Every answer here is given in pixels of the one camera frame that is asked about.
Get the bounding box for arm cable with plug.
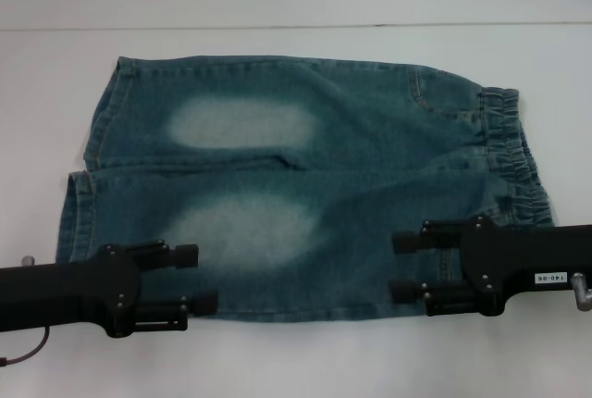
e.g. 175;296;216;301
571;271;592;312
0;326;51;367

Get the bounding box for right arm cable with plug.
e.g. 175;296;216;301
571;271;592;312

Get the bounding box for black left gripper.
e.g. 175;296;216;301
0;240;218;339

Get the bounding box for left arm cable with plug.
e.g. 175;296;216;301
0;326;51;367

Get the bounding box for blue denim shorts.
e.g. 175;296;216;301
55;56;561;325

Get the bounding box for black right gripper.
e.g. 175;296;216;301
389;215;592;318

